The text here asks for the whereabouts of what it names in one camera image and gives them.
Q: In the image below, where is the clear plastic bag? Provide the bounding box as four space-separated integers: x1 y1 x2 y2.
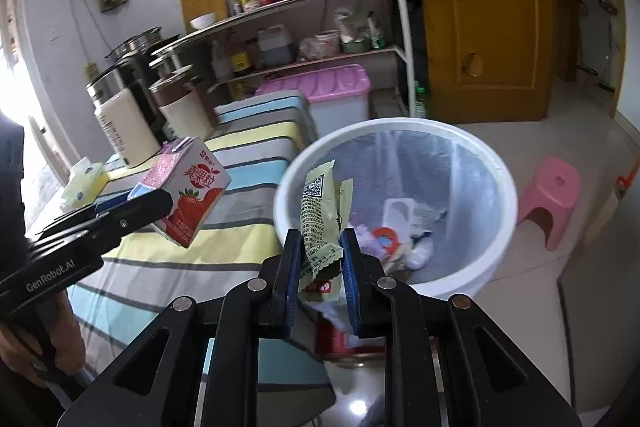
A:
335 7 373 42

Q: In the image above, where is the clear plastic wrap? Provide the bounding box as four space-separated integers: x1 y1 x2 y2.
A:
405 237 435 270

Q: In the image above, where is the cream brown lidded jug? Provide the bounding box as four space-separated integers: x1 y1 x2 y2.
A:
149 66 217 142

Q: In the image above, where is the white round bin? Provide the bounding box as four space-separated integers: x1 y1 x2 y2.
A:
274 118 518 300

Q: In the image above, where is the red tin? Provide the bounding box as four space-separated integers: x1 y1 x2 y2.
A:
314 307 396 363

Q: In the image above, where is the striped tablecloth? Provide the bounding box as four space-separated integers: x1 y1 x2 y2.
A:
22 89 337 403

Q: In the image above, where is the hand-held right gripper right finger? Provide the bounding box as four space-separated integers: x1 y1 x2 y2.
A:
340 227 583 427

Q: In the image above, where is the yellow label oil bottle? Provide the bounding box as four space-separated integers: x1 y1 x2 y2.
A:
230 32 252 75

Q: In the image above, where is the small white bucket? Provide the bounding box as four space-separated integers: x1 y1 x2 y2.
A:
315 29 342 58

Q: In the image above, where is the person's left hand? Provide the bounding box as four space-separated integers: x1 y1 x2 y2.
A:
0 292 87 383

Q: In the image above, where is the white jerrycan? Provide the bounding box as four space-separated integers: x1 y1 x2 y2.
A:
257 24 294 66

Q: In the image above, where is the clear bin liner bag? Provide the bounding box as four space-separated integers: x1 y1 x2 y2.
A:
287 127 506 288

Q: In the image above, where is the yellow white tissue pack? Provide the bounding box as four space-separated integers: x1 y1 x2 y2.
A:
60 159 108 210

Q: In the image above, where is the cream thermal kettle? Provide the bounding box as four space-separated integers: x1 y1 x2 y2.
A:
94 87 162 168

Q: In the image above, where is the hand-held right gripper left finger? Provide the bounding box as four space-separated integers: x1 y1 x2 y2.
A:
59 229 303 427

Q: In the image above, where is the steel steamer pot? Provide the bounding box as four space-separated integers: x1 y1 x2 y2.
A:
105 26 166 60

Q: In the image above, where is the thin white wall cable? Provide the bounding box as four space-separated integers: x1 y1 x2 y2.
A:
65 0 96 68

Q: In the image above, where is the red round foil lid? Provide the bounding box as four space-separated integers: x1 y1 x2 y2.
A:
372 227 401 253

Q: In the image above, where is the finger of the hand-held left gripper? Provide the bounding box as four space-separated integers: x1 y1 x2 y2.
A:
37 198 133 237
27 188 175 259

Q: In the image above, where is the pink plastic stool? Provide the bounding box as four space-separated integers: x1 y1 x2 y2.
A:
517 157 582 252

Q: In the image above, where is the green plastic bottle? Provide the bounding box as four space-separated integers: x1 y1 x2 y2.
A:
414 82 431 118

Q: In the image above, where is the pink strawberry milk carton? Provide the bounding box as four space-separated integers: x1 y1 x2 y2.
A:
129 136 232 249

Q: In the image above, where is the clear glass bottle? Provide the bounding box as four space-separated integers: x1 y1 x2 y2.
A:
210 39 232 80

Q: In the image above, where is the yellow wooden door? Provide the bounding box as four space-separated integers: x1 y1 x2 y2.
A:
402 0 566 124

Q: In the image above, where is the yellow-green snack wrapper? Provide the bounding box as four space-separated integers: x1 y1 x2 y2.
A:
298 159 355 303

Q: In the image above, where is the pink lidded storage box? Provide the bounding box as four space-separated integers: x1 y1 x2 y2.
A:
256 64 372 138

